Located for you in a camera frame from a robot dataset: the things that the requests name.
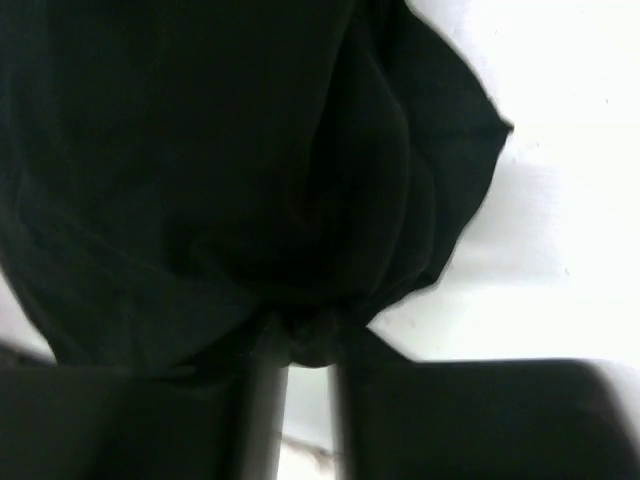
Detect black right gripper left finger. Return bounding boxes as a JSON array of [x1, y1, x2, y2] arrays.
[[1, 345, 288, 479]]

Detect black trousers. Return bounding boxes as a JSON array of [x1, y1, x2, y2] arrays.
[[1, 1, 511, 372]]

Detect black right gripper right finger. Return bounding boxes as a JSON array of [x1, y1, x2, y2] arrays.
[[334, 329, 639, 480]]

